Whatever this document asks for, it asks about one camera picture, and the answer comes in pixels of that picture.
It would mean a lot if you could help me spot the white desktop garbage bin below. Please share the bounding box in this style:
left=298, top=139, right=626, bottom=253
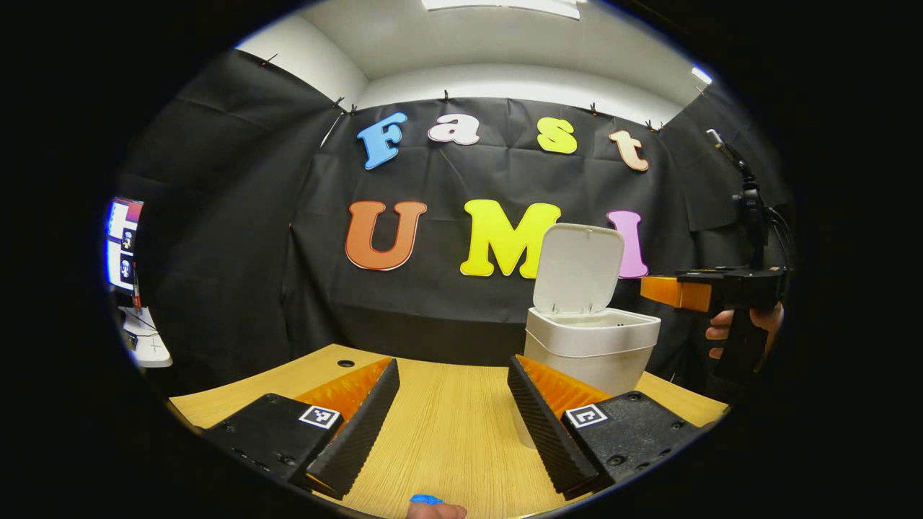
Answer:
left=513, top=223, right=661, bottom=449

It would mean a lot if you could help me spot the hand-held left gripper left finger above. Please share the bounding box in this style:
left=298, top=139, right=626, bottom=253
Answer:
left=202, top=358, right=402, bottom=500

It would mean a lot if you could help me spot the black backdrop cloth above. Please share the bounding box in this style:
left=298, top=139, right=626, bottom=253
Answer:
left=115, top=50, right=794, bottom=397

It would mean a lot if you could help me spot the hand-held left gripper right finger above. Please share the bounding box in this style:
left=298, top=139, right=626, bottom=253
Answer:
left=507, top=355, right=704, bottom=500

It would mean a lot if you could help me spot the white side table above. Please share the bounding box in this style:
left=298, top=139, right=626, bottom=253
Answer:
left=118, top=306, right=174, bottom=369

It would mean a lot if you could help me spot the wooden desktop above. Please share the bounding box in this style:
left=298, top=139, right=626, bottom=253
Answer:
left=167, top=344, right=729, bottom=519

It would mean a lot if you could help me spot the black cable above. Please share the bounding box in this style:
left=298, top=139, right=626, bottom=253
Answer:
left=766, top=205, right=794, bottom=271

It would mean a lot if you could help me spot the computer monitor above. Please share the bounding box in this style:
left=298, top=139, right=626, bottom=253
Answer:
left=105, top=197, right=144, bottom=293

